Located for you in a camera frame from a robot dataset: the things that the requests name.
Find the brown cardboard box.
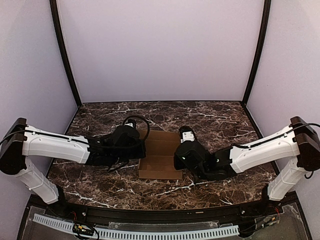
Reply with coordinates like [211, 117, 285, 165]
[138, 130, 183, 180]

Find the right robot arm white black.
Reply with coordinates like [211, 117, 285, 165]
[173, 116, 320, 202]

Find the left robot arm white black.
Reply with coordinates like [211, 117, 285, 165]
[0, 116, 150, 205]

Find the small green circuit board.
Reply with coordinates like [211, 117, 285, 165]
[72, 223, 95, 236]

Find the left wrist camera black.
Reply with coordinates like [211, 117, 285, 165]
[123, 118, 137, 129]

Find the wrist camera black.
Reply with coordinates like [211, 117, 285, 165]
[123, 118, 137, 129]
[178, 125, 197, 144]

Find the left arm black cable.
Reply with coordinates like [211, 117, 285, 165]
[87, 114, 151, 151]

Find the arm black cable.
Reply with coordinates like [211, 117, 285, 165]
[87, 114, 151, 151]
[232, 122, 320, 151]

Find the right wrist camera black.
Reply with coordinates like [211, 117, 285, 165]
[178, 125, 197, 144]

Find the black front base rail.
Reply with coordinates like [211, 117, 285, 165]
[46, 201, 284, 225]

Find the white slotted cable duct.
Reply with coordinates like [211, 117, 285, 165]
[32, 213, 240, 240]

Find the left black frame post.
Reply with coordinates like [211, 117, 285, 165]
[49, 0, 82, 108]

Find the black frame post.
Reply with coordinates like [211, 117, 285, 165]
[49, 0, 82, 108]
[242, 0, 272, 106]

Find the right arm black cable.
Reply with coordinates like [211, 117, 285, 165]
[232, 122, 320, 151]

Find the right black frame post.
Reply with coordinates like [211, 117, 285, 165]
[242, 0, 272, 106]

